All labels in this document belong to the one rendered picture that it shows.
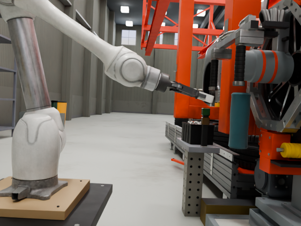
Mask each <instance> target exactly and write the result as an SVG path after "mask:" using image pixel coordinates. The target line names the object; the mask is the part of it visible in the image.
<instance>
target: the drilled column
mask: <svg viewBox="0 0 301 226"><path fill-rule="evenodd" d="M203 165H204V153H199V152H188V151H187V150H186V149H185V160H184V177H183V194H182V212H183V215H184V216H185V217H200V212H201V198H202V182H203Z"/></svg>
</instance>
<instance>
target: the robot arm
mask: <svg viewBox="0 0 301 226"><path fill-rule="evenodd" d="M0 14H1V16H2V18H3V20H4V21H5V22H6V23H7V24H8V29H9V34H10V39H11V43H12V47H13V52H14V56H15V61H16V65H17V70H18V75H19V79H20V83H21V88H22V93H23V97H24V101H25V105H26V110H27V112H26V113H25V114H24V115H23V117H22V118H21V119H20V120H19V121H18V123H17V124H16V126H15V128H14V131H13V137H12V172H13V178H12V185H11V186H9V187H8V188H6V189H3V190H1V191H0V197H12V199H13V200H19V199H23V198H30V199H38V200H49V199H50V198H51V196H52V195H54V194H55V193H57V192H58V191H59V190H61V189H62V188H64V187H66V186H68V182H67V181H61V180H58V165H59V158H60V153H61V152H62V150H63V149H64V147H65V144H66V132H65V129H64V126H63V123H62V120H61V117H60V113H59V111H58V110H57V109H56V108H54V107H51V102H50V98H49V93H48V89H47V83H46V79H45V75H44V70H43V65H42V60H41V56H40V52H39V46H38V41H37V37H36V33H35V28H34V23H33V21H34V19H35V16H37V17H39V18H41V19H43V20H44V21H46V22H47V23H49V24H51V25H52V26H54V27H55V28H56V29H58V30H59V31H61V32H62V33H64V34H65V35H67V36H68V37H70V38H72V39H73V40H75V41H76V42H78V43H79V44H81V45H82V46H84V47H85V48H86V49H88V50H89V51H91V52H92V53H93V54H95V55H96V56H97V57H98V58H99V59H100V60H101V61H102V62H103V64H104V73H105V74H106V75H107V76H108V77H110V78H111V79H113V80H115V81H117V82H119V83H121V84H122V85H124V86H127V87H141V88H144V89H147V90H150V91H154V89H155V90H156V91H159V92H162V93H164V92H165V91H166V89H167V88H168V89H170V90H169V91H172V92H176V93H181V94H184V95H187V96H190V97H195V99H200V100H203V101H205V102H208V103H212V102H213V99H214V96H212V95H209V94H207V93H204V92H201V91H199V90H196V89H193V88H191V87H188V86H186V85H183V84H181V83H178V82H176V81H172V82H170V81H169V79H170V75H168V74H165V73H160V70H158V69H156V68H154V67H151V66H148V65H146V63H145V61H144V60H143V58H142V57H140V56H139V55H137V53H135V52H133V51H131V50H129V49H127V48H126V47H124V46H119V47H115V46H112V45H110V44H109V43H107V42H105V41H104V40H102V39H101V38H99V37H98V36H96V35H94V34H93V33H92V32H90V31H89V30H87V29H86V28H84V27H83V26H82V25H80V24H79V23H77V22H76V21H74V20H73V19H71V18H70V17H69V16H67V15H66V14H64V13H63V12H61V11H60V10H59V9H58V8H56V7H55V6H54V5H53V4H52V3H51V2H50V1H48V0H0Z"/></svg>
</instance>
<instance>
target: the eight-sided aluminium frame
mask: <svg viewBox="0 0 301 226"><path fill-rule="evenodd" d="M272 8H277V9H278V10H279V9H280V10H282V9H283V10H288V13H293V15H294V17H295V18H296V19H297V21H298V22H299V23H300V25H301V6H300V5H298V4H297V3H296V2H295V1H293V0H281V1H280V2H279V3H277V4H276V5H274V6H273V7H271V8H270V9H272ZM269 40H270V39H266V37H264V41H263V45H261V46H259V48H258V47H250V49H249V50H252V49H256V50H265V49H266V47H267V44H268V42H269ZM253 84H254V83H249V82H247V89H246V93H249V94H250V95H251V97H250V107H251V110H252V113H253V116H254V119H255V124H256V125H257V128H259V129H260V128H263V129H266V130H273V131H277V132H287V133H296V132H297V131H298V130H299V129H300V126H301V88H300V90H299V92H298V93H297V95H296V97H295V98H294V100H293V102H292V103H291V105H290V106H289V108H288V110H287V112H286V113H285V115H284V116H283V118H282V120H281V121H275V120H272V119H271V117H270V115H269V112H268V110H267V107H266V104H265V102H264V99H263V97H262V94H261V83H255V85H254V87H253Z"/></svg>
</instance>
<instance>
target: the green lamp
mask: <svg viewBox="0 0 301 226"><path fill-rule="evenodd" d="M201 115H203V116H210V108H202V113H201Z"/></svg>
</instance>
